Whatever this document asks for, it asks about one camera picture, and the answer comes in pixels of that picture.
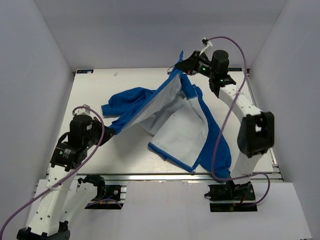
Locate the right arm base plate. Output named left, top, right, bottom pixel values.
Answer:
left=204, top=182, right=258, bottom=213

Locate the left blue table label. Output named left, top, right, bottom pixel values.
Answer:
left=76, top=69, right=94, bottom=74

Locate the blue table label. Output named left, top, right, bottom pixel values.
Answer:
left=228, top=67, right=243, bottom=72
left=76, top=69, right=94, bottom=74

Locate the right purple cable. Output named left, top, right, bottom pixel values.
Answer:
left=206, top=36, right=271, bottom=207

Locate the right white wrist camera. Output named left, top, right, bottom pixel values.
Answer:
left=199, top=37, right=213, bottom=56

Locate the aluminium front rail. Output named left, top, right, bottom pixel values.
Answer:
left=46, top=172, right=285, bottom=182

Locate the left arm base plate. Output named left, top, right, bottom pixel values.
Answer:
left=82, top=174, right=125, bottom=210

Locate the aluminium rail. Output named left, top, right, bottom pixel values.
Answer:
left=244, top=68, right=285, bottom=180
left=46, top=172, right=285, bottom=182

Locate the blue zip jacket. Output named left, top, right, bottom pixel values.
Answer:
left=101, top=50, right=233, bottom=184

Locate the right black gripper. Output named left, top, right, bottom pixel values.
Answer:
left=176, top=50, right=217, bottom=79

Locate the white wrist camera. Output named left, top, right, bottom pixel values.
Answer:
left=199, top=37, right=213, bottom=56
left=72, top=104, right=91, bottom=116

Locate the aluminium right side rail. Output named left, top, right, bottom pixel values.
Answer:
left=244, top=68, right=285, bottom=180

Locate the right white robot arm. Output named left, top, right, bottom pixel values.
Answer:
left=175, top=50, right=275, bottom=200

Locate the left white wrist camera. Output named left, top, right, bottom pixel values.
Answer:
left=72, top=104, right=91, bottom=116

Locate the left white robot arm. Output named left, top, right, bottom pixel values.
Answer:
left=16, top=114, right=116, bottom=240

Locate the right blue table label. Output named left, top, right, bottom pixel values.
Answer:
left=228, top=67, right=243, bottom=72

